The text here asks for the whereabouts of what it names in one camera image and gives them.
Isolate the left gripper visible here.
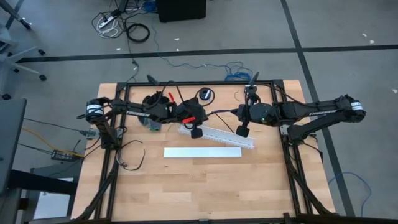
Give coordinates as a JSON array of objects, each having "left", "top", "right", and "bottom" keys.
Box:
[{"left": 177, "top": 97, "right": 210, "bottom": 139}]

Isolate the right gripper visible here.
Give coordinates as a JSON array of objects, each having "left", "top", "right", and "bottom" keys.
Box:
[{"left": 234, "top": 85, "right": 266, "bottom": 138}]

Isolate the bundle of coloured wires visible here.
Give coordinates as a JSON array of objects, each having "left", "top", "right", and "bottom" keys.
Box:
[{"left": 206, "top": 108, "right": 241, "bottom": 117}]

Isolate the black wire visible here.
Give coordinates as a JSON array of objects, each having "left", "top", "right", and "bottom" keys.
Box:
[{"left": 206, "top": 108, "right": 241, "bottom": 117}]

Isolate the white slotted cable raceway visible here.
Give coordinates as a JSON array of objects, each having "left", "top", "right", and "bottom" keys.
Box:
[{"left": 177, "top": 123, "right": 256, "bottom": 151}]

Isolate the white flat raceway cover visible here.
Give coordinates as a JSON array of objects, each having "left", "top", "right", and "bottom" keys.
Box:
[{"left": 163, "top": 146, "right": 243, "bottom": 159}]

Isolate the black computer case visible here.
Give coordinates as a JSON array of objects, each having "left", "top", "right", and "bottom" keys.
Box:
[{"left": 155, "top": 0, "right": 207, "bottom": 24}]

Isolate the white power strip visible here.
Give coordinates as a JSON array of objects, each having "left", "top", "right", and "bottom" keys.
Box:
[{"left": 97, "top": 13, "right": 117, "bottom": 30}]

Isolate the black desk beam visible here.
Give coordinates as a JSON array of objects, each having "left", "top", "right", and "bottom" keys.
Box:
[{"left": 9, "top": 169, "right": 78, "bottom": 197}]

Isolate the grey office chair base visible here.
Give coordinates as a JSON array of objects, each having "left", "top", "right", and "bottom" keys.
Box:
[{"left": 0, "top": 21, "right": 48, "bottom": 101}]

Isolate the grey desk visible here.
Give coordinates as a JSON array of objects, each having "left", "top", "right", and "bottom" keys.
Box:
[{"left": 0, "top": 98, "right": 28, "bottom": 195}]

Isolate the dark metal pole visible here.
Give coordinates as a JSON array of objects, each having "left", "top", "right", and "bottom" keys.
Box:
[{"left": 0, "top": 0, "right": 34, "bottom": 31}]

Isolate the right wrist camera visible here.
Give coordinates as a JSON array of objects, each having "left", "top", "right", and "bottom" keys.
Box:
[{"left": 248, "top": 104, "right": 265, "bottom": 122}]

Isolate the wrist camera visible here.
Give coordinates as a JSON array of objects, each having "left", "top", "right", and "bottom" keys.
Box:
[
  {"left": 180, "top": 104, "right": 200, "bottom": 121},
  {"left": 248, "top": 104, "right": 265, "bottom": 122}
]

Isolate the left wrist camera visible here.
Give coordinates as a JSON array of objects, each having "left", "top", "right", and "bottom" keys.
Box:
[{"left": 180, "top": 104, "right": 200, "bottom": 121}]

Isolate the black aluminium table frame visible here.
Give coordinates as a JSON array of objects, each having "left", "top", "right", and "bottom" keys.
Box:
[{"left": 70, "top": 79, "right": 341, "bottom": 224}]

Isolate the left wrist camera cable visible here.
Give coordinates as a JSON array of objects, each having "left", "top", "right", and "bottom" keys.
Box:
[{"left": 167, "top": 80, "right": 216, "bottom": 108}]

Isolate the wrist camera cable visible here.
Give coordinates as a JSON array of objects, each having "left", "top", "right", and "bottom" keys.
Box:
[
  {"left": 244, "top": 81, "right": 290, "bottom": 108},
  {"left": 167, "top": 80, "right": 216, "bottom": 108}
]

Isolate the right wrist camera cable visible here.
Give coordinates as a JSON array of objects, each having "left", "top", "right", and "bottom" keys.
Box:
[{"left": 244, "top": 81, "right": 290, "bottom": 108}]

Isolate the long thin blue cable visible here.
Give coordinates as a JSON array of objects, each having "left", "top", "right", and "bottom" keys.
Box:
[{"left": 150, "top": 21, "right": 253, "bottom": 82}]

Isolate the black power cable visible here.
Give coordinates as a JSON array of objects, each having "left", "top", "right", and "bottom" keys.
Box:
[{"left": 124, "top": 12, "right": 141, "bottom": 83}]

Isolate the black loose cable loop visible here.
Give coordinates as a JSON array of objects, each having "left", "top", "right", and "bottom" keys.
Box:
[{"left": 115, "top": 139, "right": 147, "bottom": 172}]

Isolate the black coiled cable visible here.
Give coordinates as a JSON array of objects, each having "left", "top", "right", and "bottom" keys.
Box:
[{"left": 126, "top": 23, "right": 151, "bottom": 44}]

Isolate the blue cable coil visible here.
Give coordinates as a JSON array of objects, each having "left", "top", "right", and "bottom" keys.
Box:
[{"left": 143, "top": 0, "right": 158, "bottom": 13}]

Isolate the blue cable loop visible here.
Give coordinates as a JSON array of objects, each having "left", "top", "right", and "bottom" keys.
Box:
[{"left": 328, "top": 171, "right": 373, "bottom": 217}]

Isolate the white coiled cable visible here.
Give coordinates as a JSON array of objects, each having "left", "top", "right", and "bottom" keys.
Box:
[{"left": 97, "top": 17, "right": 119, "bottom": 39}]

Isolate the yellow cable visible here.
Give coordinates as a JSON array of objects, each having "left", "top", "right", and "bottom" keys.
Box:
[{"left": 21, "top": 126, "right": 85, "bottom": 158}]

